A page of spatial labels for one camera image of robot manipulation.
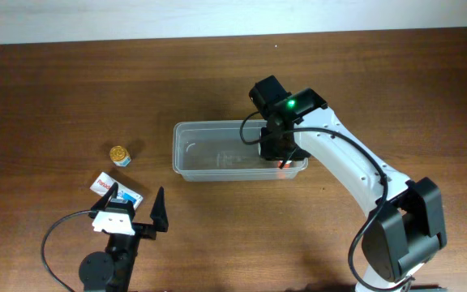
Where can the orange tube white cap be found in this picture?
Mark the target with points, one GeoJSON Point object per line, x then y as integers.
{"type": "Point", "coordinates": [285, 170]}

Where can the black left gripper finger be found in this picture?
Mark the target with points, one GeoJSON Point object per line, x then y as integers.
{"type": "Point", "coordinates": [101, 204]}
{"type": "Point", "coordinates": [158, 213]}

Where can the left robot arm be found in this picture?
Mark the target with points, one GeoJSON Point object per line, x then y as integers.
{"type": "Point", "coordinates": [111, 269]}

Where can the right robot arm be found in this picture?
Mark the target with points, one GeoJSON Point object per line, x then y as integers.
{"type": "Point", "coordinates": [404, 226]}

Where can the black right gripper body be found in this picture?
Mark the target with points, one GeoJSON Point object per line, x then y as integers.
{"type": "Point", "coordinates": [280, 148]}

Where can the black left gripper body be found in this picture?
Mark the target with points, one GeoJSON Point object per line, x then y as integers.
{"type": "Point", "coordinates": [126, 245]}

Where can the small gold-lid jar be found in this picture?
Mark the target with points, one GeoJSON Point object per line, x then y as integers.
{"type": "Point", "coordinates": [119, 156]}

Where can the clear plastic container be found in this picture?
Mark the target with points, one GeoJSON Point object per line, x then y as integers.
{"type": "Point", "coordinates": [212, 151]}

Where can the white Panadol medicine box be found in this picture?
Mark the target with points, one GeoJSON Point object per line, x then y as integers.
{"type": "Point", "coordinates": [104, 182]}

